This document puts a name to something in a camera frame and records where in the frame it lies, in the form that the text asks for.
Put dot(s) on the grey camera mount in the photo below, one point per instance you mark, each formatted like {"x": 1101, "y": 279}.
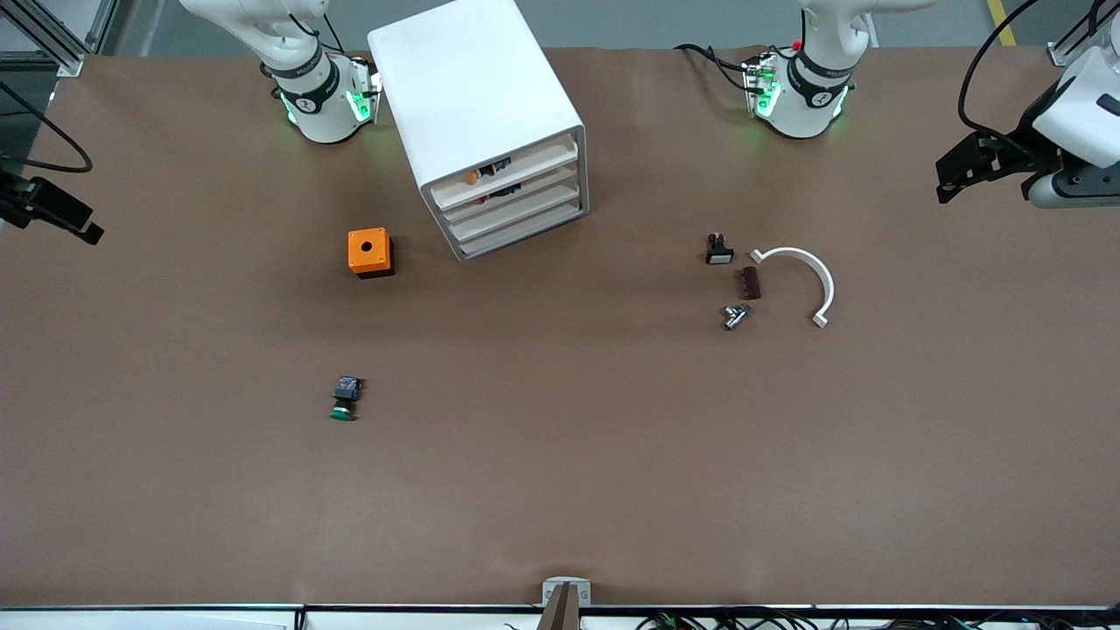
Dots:
{"x": 565, "y": 604}

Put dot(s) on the aluminium frame profile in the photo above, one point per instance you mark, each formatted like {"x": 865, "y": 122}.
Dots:
{"x": 1081, "y": 39}
{"x": 61, "y": 35}

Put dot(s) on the black white rectangular switch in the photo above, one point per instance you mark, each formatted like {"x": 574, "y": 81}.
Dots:
{"x": 719, "y": 252}

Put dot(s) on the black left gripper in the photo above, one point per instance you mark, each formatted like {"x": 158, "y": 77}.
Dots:
{"x": 1025, "y": 136}

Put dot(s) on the white curved bracket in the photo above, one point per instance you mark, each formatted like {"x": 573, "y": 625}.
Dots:
{"x": 818, "y": 271}

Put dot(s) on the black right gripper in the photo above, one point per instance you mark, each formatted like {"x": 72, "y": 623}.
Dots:
{"x": 19, "y": 201}

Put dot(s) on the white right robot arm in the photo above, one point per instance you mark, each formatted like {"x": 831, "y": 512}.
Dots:
{"x": 319, "y": 105}

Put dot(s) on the orange box with hole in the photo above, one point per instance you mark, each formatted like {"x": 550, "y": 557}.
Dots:
{"x": 368, "y": 250}

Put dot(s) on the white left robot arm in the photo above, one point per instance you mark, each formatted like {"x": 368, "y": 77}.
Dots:
{"x": 809, "y": 96}

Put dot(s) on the brown terminal block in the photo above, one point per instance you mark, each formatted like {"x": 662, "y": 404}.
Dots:
{"x": 749, "y": 283}

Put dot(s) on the silver metal connector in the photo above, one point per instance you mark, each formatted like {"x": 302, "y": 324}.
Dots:
{"x": 735, "y": 317}

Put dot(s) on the small blue black part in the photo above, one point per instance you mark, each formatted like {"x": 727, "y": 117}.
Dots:
{"x": 500, "y": 168}

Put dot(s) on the green push button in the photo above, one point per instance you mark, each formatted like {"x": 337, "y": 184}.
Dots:
{"x": 345, "y": 401}

